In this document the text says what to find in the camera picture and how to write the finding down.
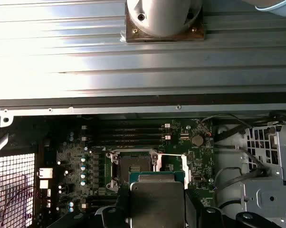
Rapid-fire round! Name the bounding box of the square brown base plate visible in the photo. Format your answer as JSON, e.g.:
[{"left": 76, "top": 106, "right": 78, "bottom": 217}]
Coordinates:
[{"left": 125, "top": 4, "right": 205, "bottom": 44}]

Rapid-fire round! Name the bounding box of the metal socket cover frame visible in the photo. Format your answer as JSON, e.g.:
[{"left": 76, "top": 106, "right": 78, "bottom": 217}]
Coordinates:
[{"left": 153, "top": 152, "right": 189, "bottom": 190}]

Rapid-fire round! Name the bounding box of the black flat cable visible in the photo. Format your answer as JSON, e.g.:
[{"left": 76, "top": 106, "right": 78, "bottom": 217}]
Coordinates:
[{"left": 214, "top": 166, "right": 271, "bottom": 207}]

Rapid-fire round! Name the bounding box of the CPU with silver top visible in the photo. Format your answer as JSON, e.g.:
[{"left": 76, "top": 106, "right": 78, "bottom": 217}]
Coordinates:
[{"left": 128, "top": 170, "right": 187, "bottom": 228}]

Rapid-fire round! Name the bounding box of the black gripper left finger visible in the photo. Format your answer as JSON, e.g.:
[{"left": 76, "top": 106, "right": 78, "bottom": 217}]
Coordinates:
[{"left": 53, "top": 187, "right": 132, "bottom": 228}]

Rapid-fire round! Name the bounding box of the round coin battery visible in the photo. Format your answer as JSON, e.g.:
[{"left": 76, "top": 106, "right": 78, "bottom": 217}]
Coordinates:
[{"left": 191, "top": 134, "right": 204, "bottom": 146}]

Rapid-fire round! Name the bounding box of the black open PC case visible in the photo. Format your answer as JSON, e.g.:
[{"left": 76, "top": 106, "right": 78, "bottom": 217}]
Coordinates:
[{"left": 0, "top": 94, "right": 286, "bottom": 228}]

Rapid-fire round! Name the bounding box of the metal disk bay cage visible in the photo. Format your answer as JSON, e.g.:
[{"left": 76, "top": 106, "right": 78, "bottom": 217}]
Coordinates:
[{"left": 242, "top": 123, "right": 286, "bottom": 228}]

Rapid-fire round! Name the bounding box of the thin black wire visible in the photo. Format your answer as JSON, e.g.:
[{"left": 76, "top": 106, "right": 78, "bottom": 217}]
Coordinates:
[{"left": 200, "top": 114, "right": 247, "bottom": 137}]

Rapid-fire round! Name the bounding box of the green motherboard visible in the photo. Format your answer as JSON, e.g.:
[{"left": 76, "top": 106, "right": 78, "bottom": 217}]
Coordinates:
[{"left": 54, "top": 115, "right": 216, "bottom": 228}]

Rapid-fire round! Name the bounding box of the RAM slot with black clips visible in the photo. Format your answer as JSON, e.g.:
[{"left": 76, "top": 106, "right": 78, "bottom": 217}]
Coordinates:
[
  {"left": 85, "top": 127, "right": 166, "bottom": 134},
  {"left": 85, "top": 139, "right": 166, "bottom": 147}
]

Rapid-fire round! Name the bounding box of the metal CPU socket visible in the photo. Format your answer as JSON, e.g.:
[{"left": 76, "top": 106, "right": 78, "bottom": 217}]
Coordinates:
[{"left": 105, "top": 149, "right": 164, "bottom": 190}]

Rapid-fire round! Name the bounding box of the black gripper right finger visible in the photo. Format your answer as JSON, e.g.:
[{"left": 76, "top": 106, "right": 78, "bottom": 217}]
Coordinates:
[{"left": 185, "top": 189, "right": 279, "bottom": 228}]

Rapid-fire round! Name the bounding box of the RAM slot with white clips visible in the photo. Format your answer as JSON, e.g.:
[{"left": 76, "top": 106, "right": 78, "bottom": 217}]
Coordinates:
[
  {"left": 82, "top": 121, "right": 172, "bottom": 129},
  {"left": 82, "top": 133, "right": 172, "bottom": 141}
]

